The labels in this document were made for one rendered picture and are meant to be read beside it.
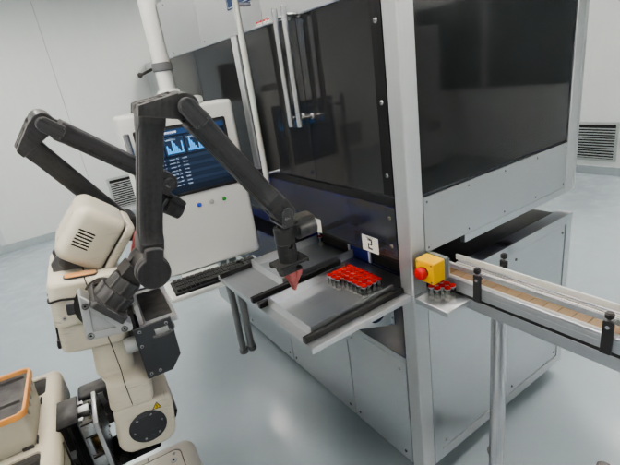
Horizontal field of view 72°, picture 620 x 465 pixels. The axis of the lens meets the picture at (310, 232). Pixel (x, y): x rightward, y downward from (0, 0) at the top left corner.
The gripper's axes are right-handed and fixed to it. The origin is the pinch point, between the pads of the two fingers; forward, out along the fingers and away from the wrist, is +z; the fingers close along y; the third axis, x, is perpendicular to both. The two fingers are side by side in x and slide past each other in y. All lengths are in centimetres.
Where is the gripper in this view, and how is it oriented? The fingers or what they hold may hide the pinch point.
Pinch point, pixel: (293, 287)
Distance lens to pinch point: 129.4
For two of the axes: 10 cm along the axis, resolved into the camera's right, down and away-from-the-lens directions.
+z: 1.5, 9.2, 3.7
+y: 8.2, -3.3, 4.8
